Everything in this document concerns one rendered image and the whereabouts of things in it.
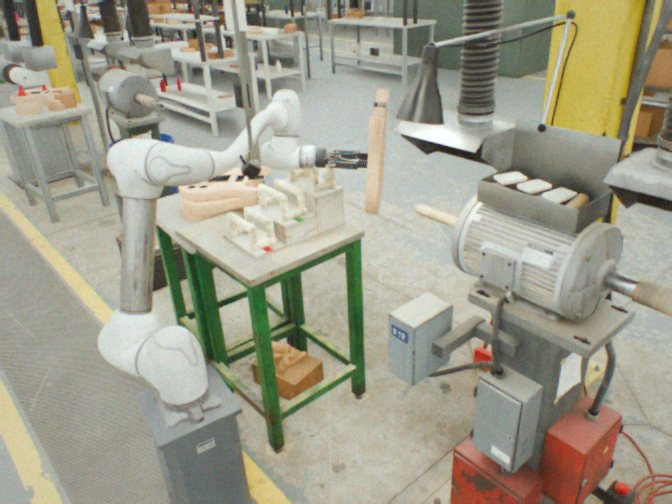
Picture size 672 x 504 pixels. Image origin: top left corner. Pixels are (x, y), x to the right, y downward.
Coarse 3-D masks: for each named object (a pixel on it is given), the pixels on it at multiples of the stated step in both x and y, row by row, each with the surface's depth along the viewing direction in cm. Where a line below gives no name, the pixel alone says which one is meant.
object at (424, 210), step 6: (420, 204) 177; (420, 210) 176; (426, 210) 174; (432, 210) 173; (438, 210) 173; (426, 216) 175; (432, 216) 173; (438, 216) 171; (444, 216) 170; (450, 216) 169; (444, 222) 170; (450, 222) 168; (456, 222) 166
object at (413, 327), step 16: (416, 304) 154; (432, 304) 154; (448, 304) 153; (400, 320) 148; (416, 320) 147; (432, 320) 149; (448, 320) 154; (400, 336) 150; (416, 336) 146; (432, 336) 152; (400, 352) 153; (416, 352) 149; (400, 368) 155; (416, 368) 152; (432, 368) 157; (464, 368) 158
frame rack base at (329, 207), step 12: (288, 180) 247; (300, 180) 246; (324, 180) 245; (288, 192) 245; (312, 192) 234; (324, 192) 233; (336, 192) 235; (312, 204) 233; (324, 204) 233; (336, 204) 238; (324, 216) 236; (336, 216) 240; (324, 228) 238
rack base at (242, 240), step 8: (240, 232) 240; (256, 232) 239; (264, 232) 239; (232, 240) 234; (240, 240) 233; (248, 240) 233; (240, 248) 229; (248, 248) 227; (272, 248) 226; (280, 248) 227; (256, 256) 220
